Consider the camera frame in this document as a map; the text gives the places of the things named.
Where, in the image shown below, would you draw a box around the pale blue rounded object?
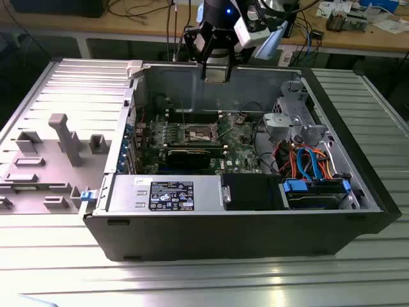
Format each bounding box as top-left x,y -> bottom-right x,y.
17,293 -> 60,307

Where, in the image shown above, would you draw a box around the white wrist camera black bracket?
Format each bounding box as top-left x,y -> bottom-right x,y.
234,4 -> 272,47

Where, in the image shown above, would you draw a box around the black looped wire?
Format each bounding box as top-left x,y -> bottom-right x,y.
253,121 -> 279,175

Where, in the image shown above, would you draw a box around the green motherboard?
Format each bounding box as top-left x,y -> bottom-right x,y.
134,110 -> 266,175

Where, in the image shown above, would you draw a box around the wooden desk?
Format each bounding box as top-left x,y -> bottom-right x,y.
0,0 -> 409,60

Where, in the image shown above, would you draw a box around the silver CPU plate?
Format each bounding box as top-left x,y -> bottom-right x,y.
206,65 -> 229,84

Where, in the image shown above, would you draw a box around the black plastic shroud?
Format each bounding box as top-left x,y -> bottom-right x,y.
222,173 -> 285,211

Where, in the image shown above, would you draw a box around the orange wire bundle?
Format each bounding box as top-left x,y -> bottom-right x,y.
274,140 -> 337,182

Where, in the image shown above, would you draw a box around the black RAM slot row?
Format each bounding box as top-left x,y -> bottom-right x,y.
167,108 -> 223,124
166,142 -> 226,156

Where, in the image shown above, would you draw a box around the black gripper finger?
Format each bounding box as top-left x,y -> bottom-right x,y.
198,30 -> 212,81
223,33 -> 239,83

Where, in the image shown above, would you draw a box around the hard disk in blue carrier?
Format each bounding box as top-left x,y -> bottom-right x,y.
280,178 -> 352,211

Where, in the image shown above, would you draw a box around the metal drive cage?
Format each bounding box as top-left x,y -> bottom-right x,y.
263,79 -> 335,151

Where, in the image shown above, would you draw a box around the black open PC case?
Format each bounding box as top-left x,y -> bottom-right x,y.
78,59 -> 403,263

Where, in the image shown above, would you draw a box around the CPU socket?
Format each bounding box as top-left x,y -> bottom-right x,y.
185,123 -> 220,144

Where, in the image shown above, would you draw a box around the metal heat sink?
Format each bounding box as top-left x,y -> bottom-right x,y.
325,10 -> 348,33

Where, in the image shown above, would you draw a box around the black tower box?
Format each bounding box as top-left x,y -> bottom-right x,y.
285,6 -> 301,39

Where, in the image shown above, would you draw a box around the blue network cable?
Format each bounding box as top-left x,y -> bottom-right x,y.
304,24 -> 316,62

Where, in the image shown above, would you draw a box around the silver power supply unit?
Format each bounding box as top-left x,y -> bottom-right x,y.
107,175 -> 224,214

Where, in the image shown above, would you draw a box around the blue cardboard box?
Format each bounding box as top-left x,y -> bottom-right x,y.
357,0 -> 400,12

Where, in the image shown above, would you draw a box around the beige plastic case latch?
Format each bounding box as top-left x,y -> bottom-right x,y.
126,59 -> 144,80

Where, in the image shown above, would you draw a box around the thin red wire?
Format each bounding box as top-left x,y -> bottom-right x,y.
128,104 -> 147,125

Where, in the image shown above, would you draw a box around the metal socket cover frame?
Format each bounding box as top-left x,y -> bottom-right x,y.
209,120 -> 224,143

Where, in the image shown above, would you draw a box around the blue expansion slot retainers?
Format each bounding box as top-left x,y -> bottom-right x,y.
116,123 -> 134,173

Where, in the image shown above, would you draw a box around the blue flat data wire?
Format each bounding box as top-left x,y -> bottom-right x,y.
296,146 -> 324,184

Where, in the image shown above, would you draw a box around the black rating label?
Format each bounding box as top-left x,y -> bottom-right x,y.
149,180 -> 195,212

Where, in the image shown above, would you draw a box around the hanging grey cable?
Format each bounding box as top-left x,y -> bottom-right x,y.
165,0 -> 180,62

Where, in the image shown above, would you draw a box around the large black case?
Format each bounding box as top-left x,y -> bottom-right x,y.
9,0 -> 110,19

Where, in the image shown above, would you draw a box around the grey parts rack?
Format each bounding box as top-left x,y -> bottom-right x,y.
0,113 -> 112,215

